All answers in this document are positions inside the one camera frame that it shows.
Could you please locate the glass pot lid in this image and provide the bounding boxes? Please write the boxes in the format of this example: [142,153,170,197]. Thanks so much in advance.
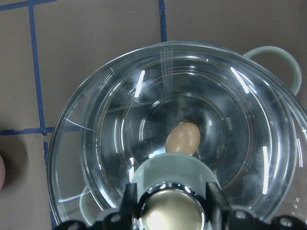
[47,41,307,230]

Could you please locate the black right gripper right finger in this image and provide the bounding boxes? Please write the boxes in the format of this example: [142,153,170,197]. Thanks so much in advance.
[206,182,230,217]

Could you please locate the pink bowl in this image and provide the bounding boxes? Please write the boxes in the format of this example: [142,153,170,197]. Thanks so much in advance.
[0,156,5,190]

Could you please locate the brown egg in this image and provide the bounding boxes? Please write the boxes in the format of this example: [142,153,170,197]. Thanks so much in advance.
[165,122,201,156]

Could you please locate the pale green electric pot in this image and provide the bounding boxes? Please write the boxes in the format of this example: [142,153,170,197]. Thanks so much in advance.
[81,43,307,221]

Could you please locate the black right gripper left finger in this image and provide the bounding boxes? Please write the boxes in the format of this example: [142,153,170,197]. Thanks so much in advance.
[119,183,138,219]

